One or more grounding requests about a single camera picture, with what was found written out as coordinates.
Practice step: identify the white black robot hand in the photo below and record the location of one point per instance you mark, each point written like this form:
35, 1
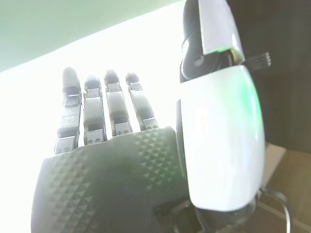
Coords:
109, 174

